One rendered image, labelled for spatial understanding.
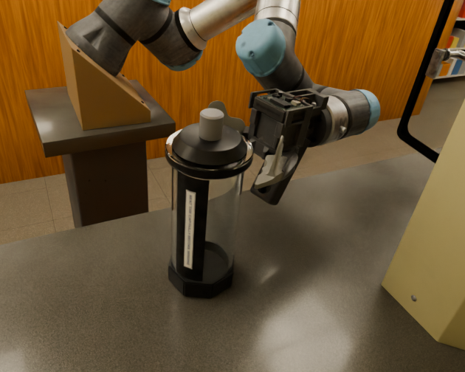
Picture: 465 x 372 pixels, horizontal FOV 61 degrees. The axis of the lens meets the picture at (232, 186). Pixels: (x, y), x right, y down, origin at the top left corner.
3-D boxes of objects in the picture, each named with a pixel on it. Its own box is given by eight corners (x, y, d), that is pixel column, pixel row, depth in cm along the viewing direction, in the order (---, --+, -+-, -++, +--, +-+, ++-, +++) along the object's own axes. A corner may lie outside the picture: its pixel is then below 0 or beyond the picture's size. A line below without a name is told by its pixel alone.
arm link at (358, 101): (339, 125, 76) (379, 136, 70) (302, 134, 69) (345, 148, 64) (346, 83, 73) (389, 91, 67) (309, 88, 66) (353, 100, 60)
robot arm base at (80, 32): (57, 22, 97) (83, -9, 96) (102, 58, 109) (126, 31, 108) (77, 49, 89) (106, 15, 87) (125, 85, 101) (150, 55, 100)
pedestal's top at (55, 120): (26, 103, 113) (23, 89, 111) (136, 91, 127) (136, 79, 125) (45, 158, 91) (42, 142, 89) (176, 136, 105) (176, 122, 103)
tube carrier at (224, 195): (195, 308, 55) (202, 180, 42) (152, 262, 61) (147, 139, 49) (251, 273, 61) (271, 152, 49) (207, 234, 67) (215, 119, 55)
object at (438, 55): (430, 78, 83) (441, 51, 79) (423, 74, 84) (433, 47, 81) (438, 78, 83) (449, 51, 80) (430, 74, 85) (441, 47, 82)
